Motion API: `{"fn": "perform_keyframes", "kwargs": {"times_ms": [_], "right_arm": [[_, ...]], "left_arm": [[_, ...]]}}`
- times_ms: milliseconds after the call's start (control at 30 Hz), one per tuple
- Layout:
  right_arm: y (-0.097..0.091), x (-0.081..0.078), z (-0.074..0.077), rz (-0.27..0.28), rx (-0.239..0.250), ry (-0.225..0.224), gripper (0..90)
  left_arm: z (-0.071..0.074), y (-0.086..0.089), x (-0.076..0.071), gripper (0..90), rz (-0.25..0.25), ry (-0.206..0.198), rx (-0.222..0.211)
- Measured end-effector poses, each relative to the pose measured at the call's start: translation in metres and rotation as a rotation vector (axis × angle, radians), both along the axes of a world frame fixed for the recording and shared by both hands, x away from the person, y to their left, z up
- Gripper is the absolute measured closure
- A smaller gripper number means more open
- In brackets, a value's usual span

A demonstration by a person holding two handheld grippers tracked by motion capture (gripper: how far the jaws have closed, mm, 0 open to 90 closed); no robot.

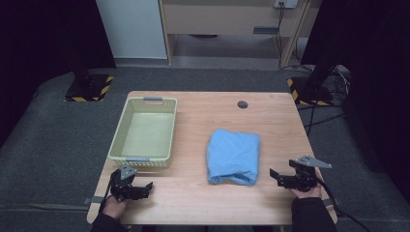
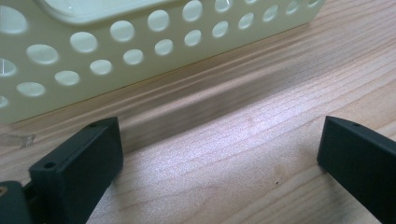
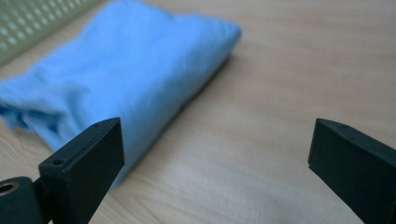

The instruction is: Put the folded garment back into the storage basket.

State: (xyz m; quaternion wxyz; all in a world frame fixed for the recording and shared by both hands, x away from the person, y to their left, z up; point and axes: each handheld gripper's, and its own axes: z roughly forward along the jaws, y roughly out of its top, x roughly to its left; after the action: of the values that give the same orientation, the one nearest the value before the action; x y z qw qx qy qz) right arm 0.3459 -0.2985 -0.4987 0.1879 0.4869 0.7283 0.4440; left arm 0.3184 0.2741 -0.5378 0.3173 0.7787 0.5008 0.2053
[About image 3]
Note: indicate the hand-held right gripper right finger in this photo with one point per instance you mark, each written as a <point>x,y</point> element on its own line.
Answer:
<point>355,165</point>

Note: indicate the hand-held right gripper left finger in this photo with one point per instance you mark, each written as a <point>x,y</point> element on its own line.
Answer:
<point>82,171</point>

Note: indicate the blue cloth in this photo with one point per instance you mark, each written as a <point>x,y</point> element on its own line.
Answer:
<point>130,77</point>

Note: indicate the cream perforated plastic basket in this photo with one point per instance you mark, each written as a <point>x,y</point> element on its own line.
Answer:
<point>28,25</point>

